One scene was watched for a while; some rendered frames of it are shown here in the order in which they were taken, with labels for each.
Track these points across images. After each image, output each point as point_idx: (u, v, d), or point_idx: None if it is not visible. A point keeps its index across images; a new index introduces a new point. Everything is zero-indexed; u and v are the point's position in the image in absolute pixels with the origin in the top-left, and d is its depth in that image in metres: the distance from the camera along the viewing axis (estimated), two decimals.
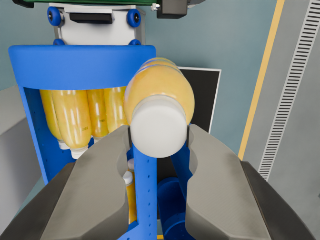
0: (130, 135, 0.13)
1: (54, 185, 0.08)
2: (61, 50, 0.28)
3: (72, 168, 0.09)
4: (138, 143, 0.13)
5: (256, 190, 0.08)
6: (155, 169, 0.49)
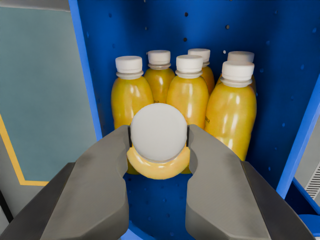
0: (130, 135, 0.13)
1: (54, 185, 0.08)
2: None
3: (72, 168, 0.09)
4: (137, 140, 0.12)
5: (256, 190, 0.08)
6: None
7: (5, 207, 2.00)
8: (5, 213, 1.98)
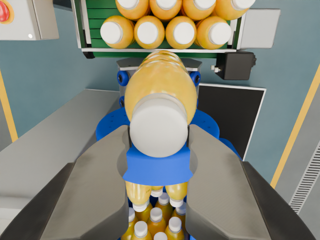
0: (130, 135, 0.13)
1: (54, 185, 0.08)
2: (147, 159, 0.33)
3: (72, 168, 0.09)
4: None
5: (256, 190, 0.08)
6: None
7: None
8: None
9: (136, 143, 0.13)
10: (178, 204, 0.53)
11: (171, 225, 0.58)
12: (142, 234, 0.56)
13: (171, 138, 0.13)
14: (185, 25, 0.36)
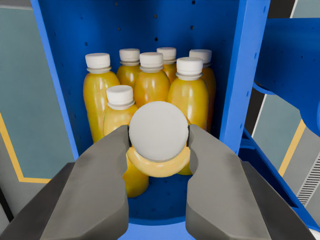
0: (129, 135, 0.13)
1: (53, 185, 0.08)
2: None
3: (71, 168, 0.09)
4: (109, 90, 0.28)
5: (256, 190, 0.08)
6: None
7: (5, 204, 2.04)
8: (4, 209, 2.03)
9: (135, 139, 0.12)
10: None
11: None
12: None
13: (172, 134, 0.12)
14: None
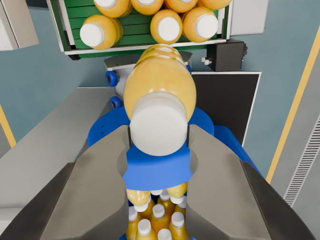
0: (130, 135, 0.13)
1: (54, 185, 0.08)
2: (141, 165, 0.32)
3: (72, 168, 0.09)
4: None
5: (256, 190, 0.08)
6: None
7: None
8: None
9: None
10: (179, 200, 0.54)
11: (174, 221, 0.59)
12: (145, 232, 0.57)
13: None
14: (169, 20, 0.34)
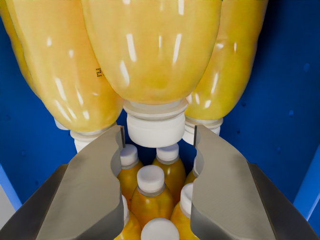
0: (123, 136, 0.13)
1: (46, 188, 0.08)
2: None
3: (65, 170, 0.09)
4: None
5: (263, 193, 0.08)
6: None
7: None
8: None
9: None
10: None
11: (187, 202, 0.23)
12: None
13: None
14: None
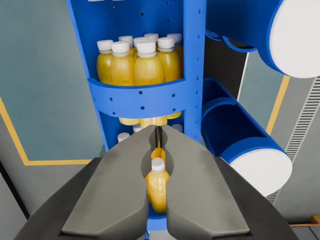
0: (156, 136, 0.13)
1: (80, 178, 0.08)
2: None
3: (98, 163, 0.09)
4: None
5: (231, 184, 0.08)
6: (205, 15, 0.38)
7: (13, 188, 2.16)
8: (12, 193, 2.15)
9: (152, 163, 0.55)
10: None
11: (160, 39, 0.43)
12: (122, 48, 0.42)
13: (160, 162, 0.56)
14: None
